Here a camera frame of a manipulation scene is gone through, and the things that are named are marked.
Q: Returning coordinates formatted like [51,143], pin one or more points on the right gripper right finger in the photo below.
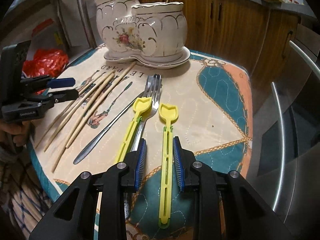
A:
[183,159]

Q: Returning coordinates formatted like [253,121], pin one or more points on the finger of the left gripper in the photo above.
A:
[61,83]
[65,95]

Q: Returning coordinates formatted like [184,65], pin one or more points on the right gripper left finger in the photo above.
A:
[135,162]

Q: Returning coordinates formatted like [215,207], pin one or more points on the yellow plastic tongs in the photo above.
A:
[140,106]
[169,114]

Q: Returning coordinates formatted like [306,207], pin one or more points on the striped left sleeve forearm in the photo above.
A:
[23,200]

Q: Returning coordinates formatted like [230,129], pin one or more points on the left hand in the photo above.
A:
[19,132]

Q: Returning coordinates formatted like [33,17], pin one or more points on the red bag on floor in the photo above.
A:
[50,62]

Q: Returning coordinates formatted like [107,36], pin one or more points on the steel table knife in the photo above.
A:
[89,147]

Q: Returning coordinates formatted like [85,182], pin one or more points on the wooden chopstick three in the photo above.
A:
[81,107]

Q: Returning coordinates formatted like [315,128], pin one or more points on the patterned quilted mat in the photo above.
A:
[215,122]

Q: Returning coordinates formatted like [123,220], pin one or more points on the wooden chopstick four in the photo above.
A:
[92,105]

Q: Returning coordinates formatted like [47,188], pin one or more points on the steel shelving rack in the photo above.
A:
[65,24]

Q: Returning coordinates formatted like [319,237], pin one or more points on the steel fork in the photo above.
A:
[133,148]

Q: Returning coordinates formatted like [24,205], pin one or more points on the stainless steel oven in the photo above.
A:
[285,164]

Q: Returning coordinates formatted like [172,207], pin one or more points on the floral ceramic utensil holder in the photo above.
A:
[154,34]

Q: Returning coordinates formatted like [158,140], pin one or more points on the wooden base cabinets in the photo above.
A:
[242,32]

